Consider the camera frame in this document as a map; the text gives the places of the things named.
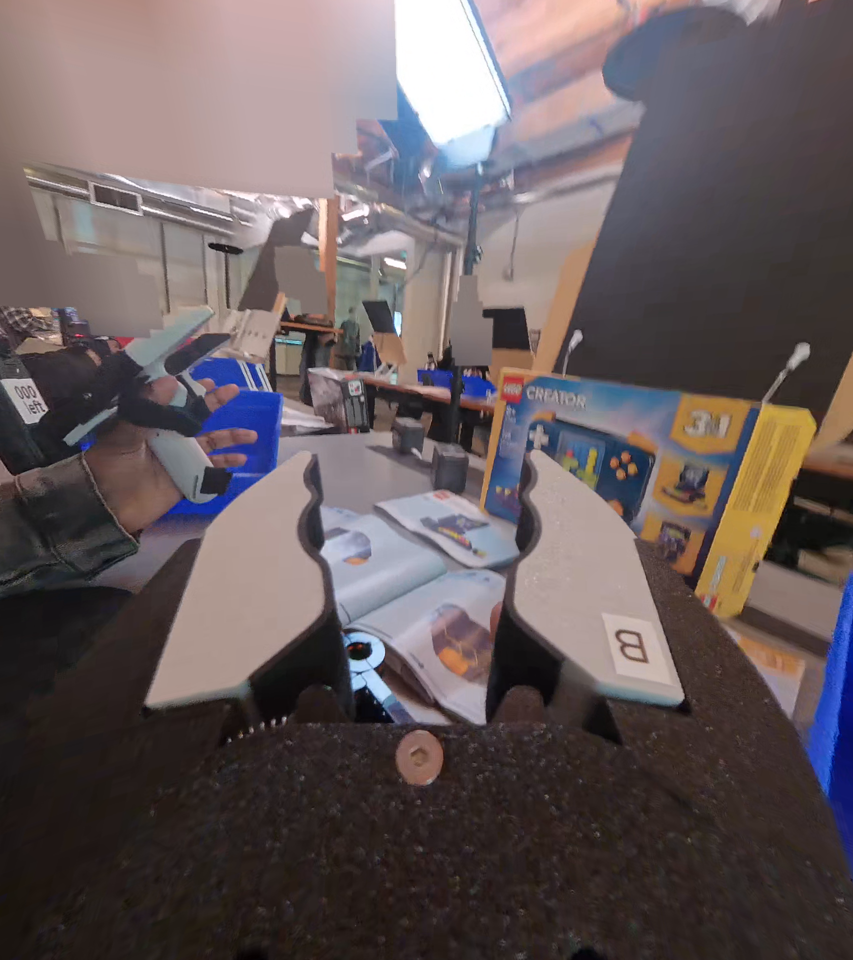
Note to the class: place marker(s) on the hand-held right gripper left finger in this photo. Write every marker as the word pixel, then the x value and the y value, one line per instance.
pixel 246 592

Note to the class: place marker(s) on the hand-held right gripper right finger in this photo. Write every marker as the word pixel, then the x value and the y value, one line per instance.
pixel 584 585

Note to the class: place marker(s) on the person's left forearm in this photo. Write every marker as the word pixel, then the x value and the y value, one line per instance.
pixel 21 540

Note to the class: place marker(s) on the person's left hand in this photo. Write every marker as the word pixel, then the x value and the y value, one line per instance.
pixel 126 480

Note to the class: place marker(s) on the joystick machine instruction booklet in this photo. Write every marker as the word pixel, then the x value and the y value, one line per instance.
pixel 441 525

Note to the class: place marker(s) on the toy brick set box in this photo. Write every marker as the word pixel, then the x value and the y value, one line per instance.
pixel 696 465

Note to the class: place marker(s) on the open instruction booklet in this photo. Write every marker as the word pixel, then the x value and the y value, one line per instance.
pixel 411 600

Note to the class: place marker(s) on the dark grey box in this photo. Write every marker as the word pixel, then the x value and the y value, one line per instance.
pixel 449 469
pixel 409 436

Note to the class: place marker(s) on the purple arcade instruction booklet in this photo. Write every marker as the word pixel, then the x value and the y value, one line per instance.
pixel 768 667

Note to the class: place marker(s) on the white board clip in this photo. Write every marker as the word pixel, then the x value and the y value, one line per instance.
pixel 798 354
pixel 575 339

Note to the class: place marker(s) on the black light stand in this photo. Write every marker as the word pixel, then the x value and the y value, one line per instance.
pixel 471 262

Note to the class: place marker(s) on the black board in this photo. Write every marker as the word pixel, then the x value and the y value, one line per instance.
pixel 734 262

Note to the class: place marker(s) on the studio light panel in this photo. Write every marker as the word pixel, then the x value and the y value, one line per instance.
pixel 449 67

